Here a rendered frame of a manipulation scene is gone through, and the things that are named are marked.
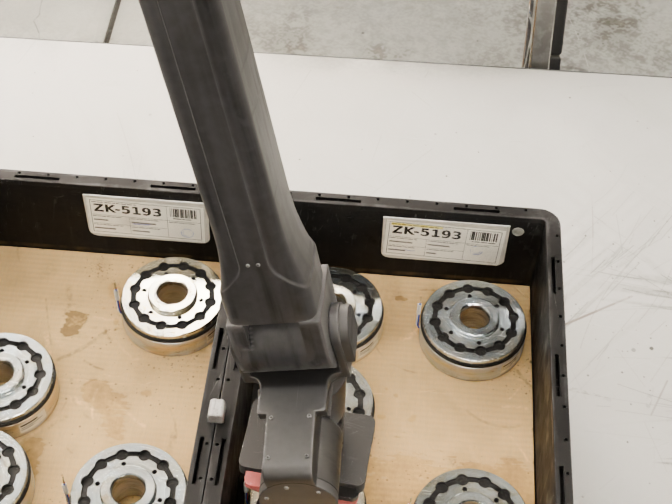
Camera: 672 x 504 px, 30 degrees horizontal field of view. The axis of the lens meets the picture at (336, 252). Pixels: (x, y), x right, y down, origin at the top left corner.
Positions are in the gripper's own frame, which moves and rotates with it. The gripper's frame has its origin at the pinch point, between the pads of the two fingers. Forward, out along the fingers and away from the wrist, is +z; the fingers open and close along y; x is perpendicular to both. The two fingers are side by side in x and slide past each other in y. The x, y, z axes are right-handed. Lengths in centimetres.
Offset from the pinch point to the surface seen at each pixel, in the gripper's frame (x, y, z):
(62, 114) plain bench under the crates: 59, -44, 20
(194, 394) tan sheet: 10.9, -13.0, 4.6
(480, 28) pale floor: 172, 8, 93
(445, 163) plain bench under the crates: 59, 7, 19
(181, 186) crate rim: 28.5, -18.1, -4.7
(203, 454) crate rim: -1.0, -8.6, -5.8
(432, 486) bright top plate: 3.3, 10.6, 1.0
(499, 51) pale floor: 165, 13, 93
